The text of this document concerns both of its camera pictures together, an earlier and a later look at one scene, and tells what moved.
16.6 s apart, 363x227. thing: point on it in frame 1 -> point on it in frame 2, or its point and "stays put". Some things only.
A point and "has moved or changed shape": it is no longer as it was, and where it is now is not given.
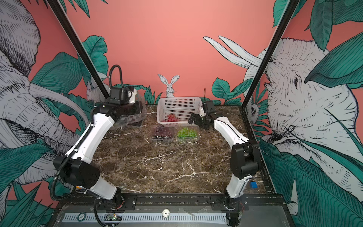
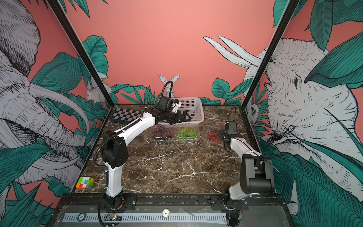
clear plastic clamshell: [186, 133] stays put
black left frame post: [77, 45] stays put
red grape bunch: [171, 117] has moved or changed shape
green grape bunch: [187, 133] stays put
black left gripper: [138, 109] -> [179, 119]
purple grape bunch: [160, 131] stays put
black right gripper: [197, 121] -> [221, 134]
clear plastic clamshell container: [162, 133] stays put
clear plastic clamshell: [134, 119] -> [209, 134]
